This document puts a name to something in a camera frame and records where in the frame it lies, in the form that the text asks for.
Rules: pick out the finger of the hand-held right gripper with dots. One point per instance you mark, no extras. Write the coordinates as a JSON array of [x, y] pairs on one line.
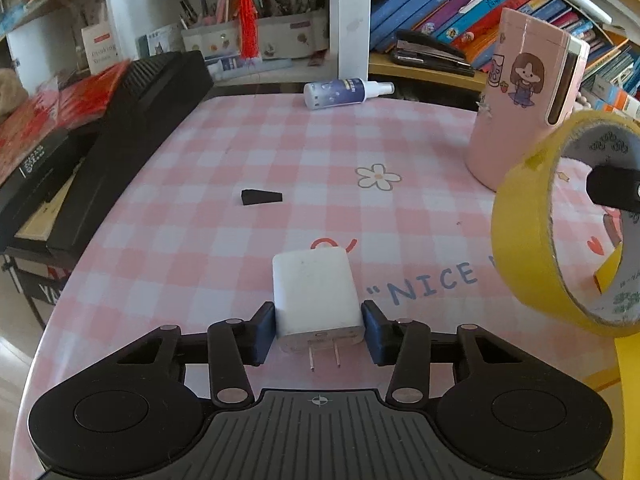
[[612, 185]]

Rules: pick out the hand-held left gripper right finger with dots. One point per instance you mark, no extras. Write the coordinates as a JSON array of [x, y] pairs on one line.
[[376, 334]]

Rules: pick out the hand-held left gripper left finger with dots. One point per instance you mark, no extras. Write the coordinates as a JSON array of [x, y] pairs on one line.
[[262, 334]]

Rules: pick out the white charger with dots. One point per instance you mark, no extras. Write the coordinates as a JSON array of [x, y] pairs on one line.
[[315, 295]]

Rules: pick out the yellow tape roll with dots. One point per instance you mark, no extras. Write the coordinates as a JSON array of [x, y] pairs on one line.
[[515, 240]]

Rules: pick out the yellow cardboard box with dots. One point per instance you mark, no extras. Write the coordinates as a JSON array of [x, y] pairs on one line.
[[631, 410]]

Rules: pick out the pink cartoon box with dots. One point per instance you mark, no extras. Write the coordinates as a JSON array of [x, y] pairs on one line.
[[520, 125]]

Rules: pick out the small black wedge piece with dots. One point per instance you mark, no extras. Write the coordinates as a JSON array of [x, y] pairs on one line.
[[261, 197]]

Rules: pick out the pink checked tablecloth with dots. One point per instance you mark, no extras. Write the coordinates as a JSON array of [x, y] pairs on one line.
[[200, 160]]

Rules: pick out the black stapler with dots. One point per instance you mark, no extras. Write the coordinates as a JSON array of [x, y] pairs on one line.
[[430, 52]]

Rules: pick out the row of colourful books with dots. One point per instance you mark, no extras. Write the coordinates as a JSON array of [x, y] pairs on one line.
[[450, 5]]

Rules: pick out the white blue spray bottle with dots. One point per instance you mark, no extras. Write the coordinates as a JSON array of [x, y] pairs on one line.
[[340, 92]]

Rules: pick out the black flat box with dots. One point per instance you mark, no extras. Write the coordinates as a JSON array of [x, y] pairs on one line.
[[45, 175]]

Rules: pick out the white pen holder box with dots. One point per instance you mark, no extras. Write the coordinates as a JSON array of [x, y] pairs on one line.
[[280, 37]]

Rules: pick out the stack of red books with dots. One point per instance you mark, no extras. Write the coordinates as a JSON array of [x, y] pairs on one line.
[[65, 105]]

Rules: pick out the red tassel ornament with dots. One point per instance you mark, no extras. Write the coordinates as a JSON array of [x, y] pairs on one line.
[[246, 15]]

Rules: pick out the white book red label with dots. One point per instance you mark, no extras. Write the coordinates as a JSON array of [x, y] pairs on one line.
[[100, 50]]

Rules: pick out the beige fuzzy toy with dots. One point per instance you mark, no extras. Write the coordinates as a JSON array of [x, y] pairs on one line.
[[11, 92]]

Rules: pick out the white shelf post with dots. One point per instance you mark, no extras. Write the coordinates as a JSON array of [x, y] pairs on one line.
[[350, 15]]

